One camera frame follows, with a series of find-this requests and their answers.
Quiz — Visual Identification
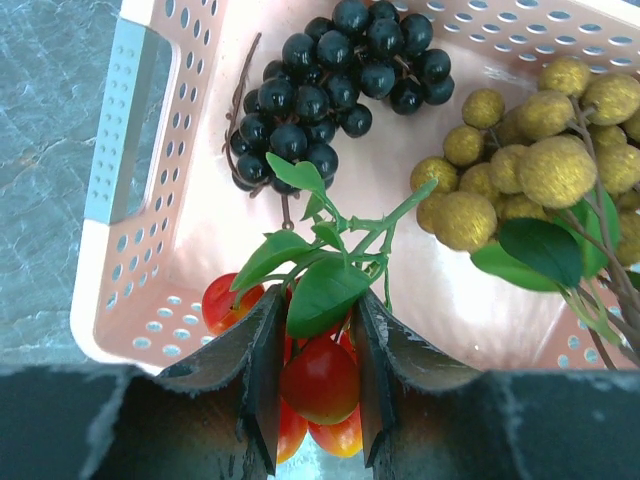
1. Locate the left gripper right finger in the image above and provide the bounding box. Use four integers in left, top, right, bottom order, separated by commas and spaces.
350, 290, 484, 469

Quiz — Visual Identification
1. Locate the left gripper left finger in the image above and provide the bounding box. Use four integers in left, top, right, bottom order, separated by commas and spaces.
155, 283, 286, 476

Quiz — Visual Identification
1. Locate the dark grape bunch toy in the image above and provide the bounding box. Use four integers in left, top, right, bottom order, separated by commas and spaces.
223, 1, 455, 199

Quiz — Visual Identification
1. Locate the small red fruits toy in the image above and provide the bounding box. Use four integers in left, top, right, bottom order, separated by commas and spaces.
201, 152, 440, 465

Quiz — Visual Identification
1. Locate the green longan bunch toy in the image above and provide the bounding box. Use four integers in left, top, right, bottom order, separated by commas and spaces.
409, 56, 639, 362

